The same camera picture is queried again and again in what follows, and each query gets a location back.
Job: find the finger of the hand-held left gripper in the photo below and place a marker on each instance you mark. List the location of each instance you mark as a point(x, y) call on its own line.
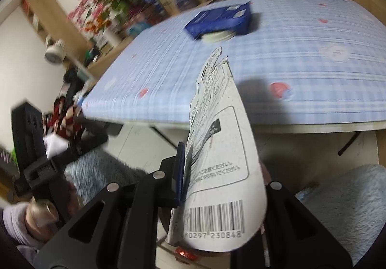
point(87, 140)

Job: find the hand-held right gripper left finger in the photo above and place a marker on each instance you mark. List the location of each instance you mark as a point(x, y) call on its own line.
point(181, 172)

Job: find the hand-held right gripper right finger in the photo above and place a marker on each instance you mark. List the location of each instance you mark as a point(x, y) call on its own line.
point(282, 199)

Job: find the brown plastic bin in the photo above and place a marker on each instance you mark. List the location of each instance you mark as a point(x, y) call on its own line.
point(264, 174)

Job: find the white blister card packaging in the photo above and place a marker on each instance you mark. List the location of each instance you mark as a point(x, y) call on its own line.
point(223, 151)

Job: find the blue carton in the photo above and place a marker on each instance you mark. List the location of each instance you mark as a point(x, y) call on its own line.
point(220, 20)

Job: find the person's left hand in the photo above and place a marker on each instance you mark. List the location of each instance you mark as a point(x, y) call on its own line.
point(40, 214)

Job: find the pile of clothes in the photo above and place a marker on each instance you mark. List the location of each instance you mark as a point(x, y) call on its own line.
point(64, 112)

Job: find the grey fluffy rug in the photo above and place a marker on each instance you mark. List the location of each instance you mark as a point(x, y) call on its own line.
point(346, 196)

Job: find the white flat box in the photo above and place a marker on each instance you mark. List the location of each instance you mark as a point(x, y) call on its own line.
point(164, 254)

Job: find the wooden low cabinet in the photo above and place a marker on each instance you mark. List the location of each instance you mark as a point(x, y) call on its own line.
point(105, 57)

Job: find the table with black legs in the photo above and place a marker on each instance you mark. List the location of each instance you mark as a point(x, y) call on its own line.
point(349, 143)

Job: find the white desk fan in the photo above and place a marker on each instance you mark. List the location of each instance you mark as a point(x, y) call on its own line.
point(54, 51)

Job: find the white ribbed vase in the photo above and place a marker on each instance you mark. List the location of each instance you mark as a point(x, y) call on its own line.
point(110, 36)

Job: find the orange artificial flowers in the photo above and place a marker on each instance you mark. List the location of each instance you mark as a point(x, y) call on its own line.
point(96, 25)

